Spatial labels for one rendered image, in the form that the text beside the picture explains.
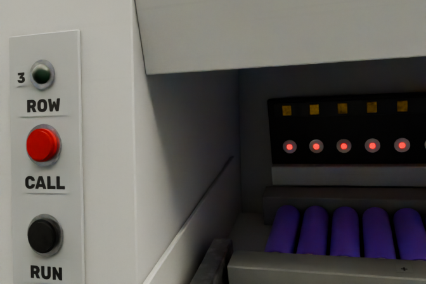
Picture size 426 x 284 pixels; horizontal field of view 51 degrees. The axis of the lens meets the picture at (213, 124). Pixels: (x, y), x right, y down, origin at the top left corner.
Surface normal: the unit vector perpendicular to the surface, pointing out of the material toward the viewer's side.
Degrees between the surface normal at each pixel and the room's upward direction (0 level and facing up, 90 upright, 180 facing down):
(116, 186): 90
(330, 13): 107
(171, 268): 90
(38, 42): 90
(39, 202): 90
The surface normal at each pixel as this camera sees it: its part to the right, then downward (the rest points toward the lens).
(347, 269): -0.11, -0.96
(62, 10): -0.29, -0.01
